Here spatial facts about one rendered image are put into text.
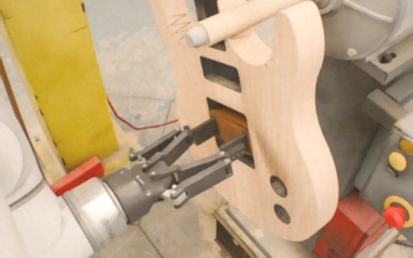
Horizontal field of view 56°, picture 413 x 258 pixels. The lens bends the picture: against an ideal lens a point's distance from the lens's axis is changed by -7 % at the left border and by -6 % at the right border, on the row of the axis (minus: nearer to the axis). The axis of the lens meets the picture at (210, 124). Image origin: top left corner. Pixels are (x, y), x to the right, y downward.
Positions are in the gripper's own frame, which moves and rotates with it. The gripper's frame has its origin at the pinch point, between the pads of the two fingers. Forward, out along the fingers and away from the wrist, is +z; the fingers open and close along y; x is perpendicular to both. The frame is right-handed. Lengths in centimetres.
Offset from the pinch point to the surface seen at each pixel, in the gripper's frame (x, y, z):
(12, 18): 12, -90, -12
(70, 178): -62, -107, -15
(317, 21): 19.5, 15.9, 4.6
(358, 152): -25.0, -0.7, 34.1
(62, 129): -40, -109, -9
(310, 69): 14.2, 15.6, 3.1
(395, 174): -8.6, 19.6, 16.5
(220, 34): 18.6, 6.2, -1.9
